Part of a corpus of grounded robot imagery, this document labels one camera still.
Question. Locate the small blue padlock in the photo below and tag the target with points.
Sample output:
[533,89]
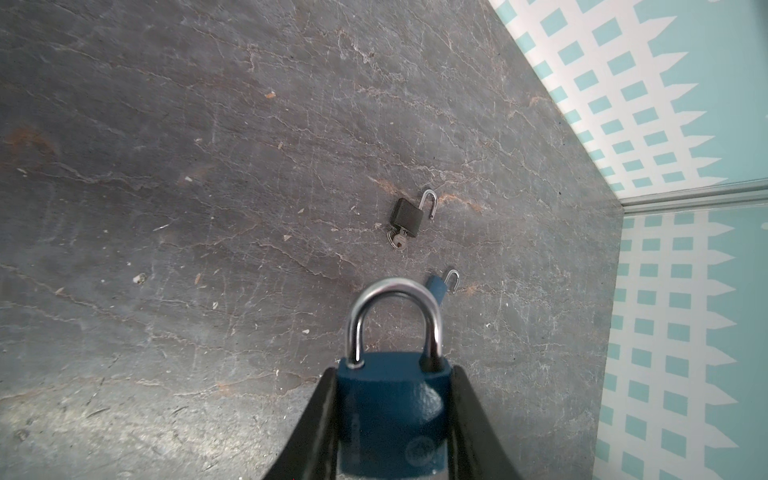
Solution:
[440,285]

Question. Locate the small silver key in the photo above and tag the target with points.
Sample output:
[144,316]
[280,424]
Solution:
[397,240]

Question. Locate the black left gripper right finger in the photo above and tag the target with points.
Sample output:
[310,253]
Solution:
[474,450]

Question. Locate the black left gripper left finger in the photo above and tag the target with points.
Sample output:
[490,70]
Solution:
[312,449]

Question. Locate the dark grey padlock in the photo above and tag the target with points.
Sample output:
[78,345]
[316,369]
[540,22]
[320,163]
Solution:
[407,218]

